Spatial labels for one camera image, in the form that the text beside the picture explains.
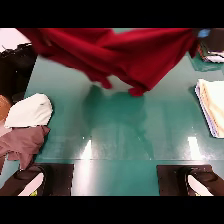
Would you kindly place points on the mauve garment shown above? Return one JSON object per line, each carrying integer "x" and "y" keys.
{"x": 21, "y": 141}

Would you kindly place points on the white garment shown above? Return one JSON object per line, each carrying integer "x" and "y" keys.
{"x": 30, "y": 111}

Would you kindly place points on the black garment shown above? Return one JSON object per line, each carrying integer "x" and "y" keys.
{"x": 15, "y": 71}

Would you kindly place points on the orange-brown garment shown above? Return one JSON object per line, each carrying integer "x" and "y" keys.
{"x": 4, "y": 107}

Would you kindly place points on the cream folded garment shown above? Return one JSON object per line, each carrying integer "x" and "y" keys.
{"x": 213, "y": 103}

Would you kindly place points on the red T-shirt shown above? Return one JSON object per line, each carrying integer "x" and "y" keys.
{"x": 140, "y": 56}

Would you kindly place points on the heap of clothes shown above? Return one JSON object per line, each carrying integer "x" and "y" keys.
{"x": 215, "y": 57}

